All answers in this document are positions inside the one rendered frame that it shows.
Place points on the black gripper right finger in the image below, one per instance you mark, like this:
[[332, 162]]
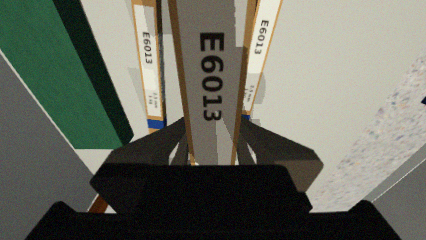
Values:
[[302, 163]]

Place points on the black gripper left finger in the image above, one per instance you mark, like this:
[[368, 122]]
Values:
[[155, 148]]

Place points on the dark green flat block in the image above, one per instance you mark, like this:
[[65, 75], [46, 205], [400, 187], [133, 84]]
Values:
[[50, 45]]

